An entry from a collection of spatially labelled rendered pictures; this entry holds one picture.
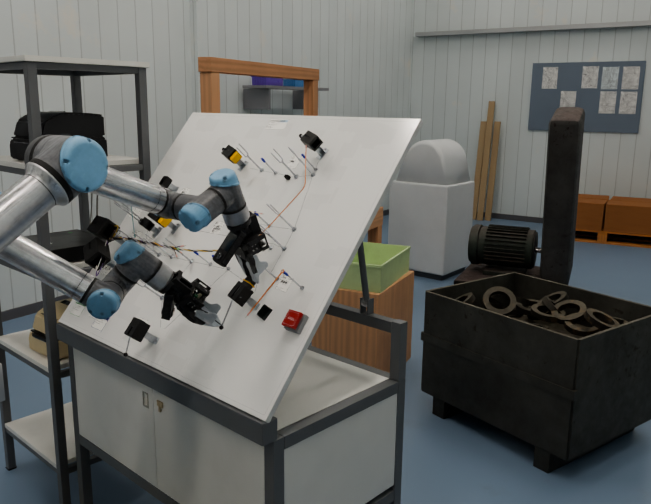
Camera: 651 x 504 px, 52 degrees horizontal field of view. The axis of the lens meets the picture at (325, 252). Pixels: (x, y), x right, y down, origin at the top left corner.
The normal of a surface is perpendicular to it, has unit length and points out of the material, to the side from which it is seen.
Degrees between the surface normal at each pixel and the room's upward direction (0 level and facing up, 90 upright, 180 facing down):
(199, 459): 90
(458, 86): 90
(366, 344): 90
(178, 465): 90
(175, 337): 50
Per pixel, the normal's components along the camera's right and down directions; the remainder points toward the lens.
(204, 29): 0.84, 0.13
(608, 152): -0.55, 0.18
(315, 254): -0.51, -0.51
